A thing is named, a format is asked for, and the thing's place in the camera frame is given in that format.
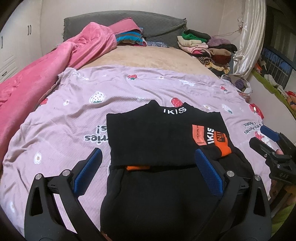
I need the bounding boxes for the black orange sweatshirt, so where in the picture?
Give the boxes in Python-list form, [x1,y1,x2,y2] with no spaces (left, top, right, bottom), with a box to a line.
[100,100,254,240]

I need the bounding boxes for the pile of folded clothes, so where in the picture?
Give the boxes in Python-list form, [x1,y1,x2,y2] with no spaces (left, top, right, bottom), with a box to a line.
[177,29,237,77]

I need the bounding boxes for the striped colourful folded clothes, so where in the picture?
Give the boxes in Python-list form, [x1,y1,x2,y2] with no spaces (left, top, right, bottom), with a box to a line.
[109,17,147,47]

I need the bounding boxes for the person right hand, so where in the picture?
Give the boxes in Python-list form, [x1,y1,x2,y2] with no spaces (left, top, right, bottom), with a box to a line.
[269,162,295,212]

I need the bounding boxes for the green bedding at right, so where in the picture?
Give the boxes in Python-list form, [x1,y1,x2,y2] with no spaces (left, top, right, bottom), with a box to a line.
[251,70,295,118]

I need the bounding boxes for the lilac strawberry print quilt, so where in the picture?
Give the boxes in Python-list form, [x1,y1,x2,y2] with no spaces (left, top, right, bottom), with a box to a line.
[1,65,271,233]

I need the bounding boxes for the cream satin curtain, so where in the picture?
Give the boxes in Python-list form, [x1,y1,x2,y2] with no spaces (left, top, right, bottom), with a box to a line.
[233,0,267,78]

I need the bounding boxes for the pink plush blanket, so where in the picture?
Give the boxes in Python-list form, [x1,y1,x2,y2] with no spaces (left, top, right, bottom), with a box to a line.
[1,22,117,158]

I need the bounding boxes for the grey headboard cover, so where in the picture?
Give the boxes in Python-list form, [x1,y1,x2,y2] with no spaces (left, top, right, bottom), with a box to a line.
[63,11,187,49]

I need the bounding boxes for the beige bed sheet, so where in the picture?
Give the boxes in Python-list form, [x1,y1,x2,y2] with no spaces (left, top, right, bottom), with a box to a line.
[83,46,216,77]

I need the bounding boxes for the white wardrobe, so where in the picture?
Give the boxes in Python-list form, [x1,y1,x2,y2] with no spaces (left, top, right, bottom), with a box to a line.
[1,1,43,82]

